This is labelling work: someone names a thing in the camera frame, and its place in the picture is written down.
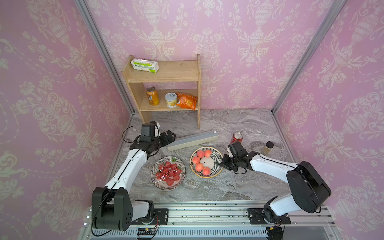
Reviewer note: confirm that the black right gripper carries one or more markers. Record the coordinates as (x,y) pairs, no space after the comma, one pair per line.
(224,162)

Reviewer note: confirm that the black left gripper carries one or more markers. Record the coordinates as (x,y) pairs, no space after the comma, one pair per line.
(166,140)

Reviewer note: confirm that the striped plate of peaches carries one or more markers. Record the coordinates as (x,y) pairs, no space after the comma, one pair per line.
(205,162)

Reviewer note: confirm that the cream plastic wrap dispenser box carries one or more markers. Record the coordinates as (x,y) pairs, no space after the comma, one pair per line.
(194,140)

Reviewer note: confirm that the patterned plate of strawberries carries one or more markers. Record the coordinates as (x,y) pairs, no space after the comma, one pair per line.
(168,172)

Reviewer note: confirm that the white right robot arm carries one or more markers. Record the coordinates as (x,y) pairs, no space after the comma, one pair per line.
(308,189)

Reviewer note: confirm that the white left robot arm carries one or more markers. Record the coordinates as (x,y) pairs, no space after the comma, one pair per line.
(112,208)

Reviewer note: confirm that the red soda can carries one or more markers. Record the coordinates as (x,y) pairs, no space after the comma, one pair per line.
(237,137)

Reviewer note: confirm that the white yellow snack cup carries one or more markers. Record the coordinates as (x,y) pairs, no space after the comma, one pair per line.
(171,100)

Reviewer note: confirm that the orange chip bag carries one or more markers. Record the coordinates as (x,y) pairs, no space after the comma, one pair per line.
(187,101)

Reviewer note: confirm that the brown spice jar black lid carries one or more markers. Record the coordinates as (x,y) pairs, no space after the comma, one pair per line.
(267,148)

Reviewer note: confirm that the orange drink can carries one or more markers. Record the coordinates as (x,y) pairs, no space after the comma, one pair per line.
(152,95)

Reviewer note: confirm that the white green carton box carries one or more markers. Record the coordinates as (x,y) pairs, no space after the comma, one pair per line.
(145,65)

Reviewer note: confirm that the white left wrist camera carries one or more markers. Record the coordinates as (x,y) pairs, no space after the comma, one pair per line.
(156,128)

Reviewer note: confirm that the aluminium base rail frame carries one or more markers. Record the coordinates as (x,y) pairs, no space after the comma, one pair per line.
(221,220)

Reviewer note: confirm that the left aluminium corner post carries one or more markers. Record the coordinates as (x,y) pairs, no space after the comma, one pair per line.
(99,42)

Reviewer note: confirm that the aluminium corner post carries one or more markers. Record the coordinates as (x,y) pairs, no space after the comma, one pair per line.
(322,30)
(99,42)

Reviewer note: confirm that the right aluminium corner post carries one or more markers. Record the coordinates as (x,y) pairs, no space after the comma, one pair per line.
(322,30)

